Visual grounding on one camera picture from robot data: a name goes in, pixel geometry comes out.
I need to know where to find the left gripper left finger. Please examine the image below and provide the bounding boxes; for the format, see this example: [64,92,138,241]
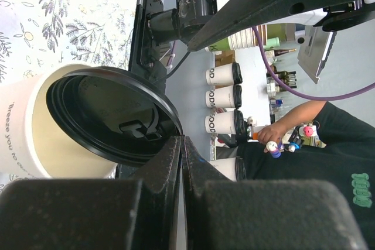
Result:
[1,136,183,249]

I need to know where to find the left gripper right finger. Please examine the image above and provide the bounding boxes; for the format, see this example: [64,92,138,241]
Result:
[183,137,367,249]

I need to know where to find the black plastic cup lid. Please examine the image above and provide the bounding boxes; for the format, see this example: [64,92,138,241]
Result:
[46,67,183,167]

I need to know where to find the white paper coffee cup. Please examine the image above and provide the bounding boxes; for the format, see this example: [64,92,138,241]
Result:
[1,64,116,179]

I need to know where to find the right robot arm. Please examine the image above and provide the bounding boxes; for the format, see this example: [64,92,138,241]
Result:
[148,0,374,51]

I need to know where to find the person's hand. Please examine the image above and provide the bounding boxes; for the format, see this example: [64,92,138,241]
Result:
[258,122,288,145]

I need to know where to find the lidded cup on shelf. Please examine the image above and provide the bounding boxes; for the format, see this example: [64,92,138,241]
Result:
[206,62,243,86]

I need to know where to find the person in black shirt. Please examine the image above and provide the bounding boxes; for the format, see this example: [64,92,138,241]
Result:
[237,101,374,249]

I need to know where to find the floral table mat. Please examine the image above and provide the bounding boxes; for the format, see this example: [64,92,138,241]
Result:
[0,0,141,192]

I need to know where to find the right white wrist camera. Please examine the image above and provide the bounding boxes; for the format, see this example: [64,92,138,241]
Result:
[297,6,366,84]

